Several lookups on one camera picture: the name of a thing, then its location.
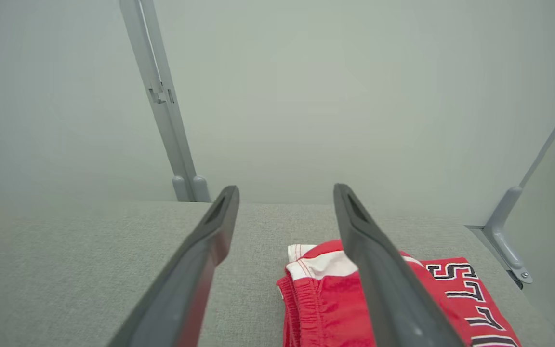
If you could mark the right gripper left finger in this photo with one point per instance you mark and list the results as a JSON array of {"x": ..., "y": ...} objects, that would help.
[{"x": 181, "y": 299}]

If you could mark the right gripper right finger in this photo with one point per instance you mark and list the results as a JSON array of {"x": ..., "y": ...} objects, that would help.
[{"x": 393, "y": 299}]

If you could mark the red shorts with white trim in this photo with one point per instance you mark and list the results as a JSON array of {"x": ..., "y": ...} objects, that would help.
[{"x": 325, "y": 308}]

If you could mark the red jersey with black lettering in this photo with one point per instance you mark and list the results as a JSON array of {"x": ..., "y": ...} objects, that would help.
[{"x": 489, "y": 308}]

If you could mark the grey partition post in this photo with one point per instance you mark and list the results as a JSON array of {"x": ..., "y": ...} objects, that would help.
[
  {"x": 201, "y": 190},
  {"x": 162, "y": 125}
]

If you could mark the grey curved partition bracket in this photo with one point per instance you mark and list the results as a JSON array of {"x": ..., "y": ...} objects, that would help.
[{"x": 501, "y": 226}]

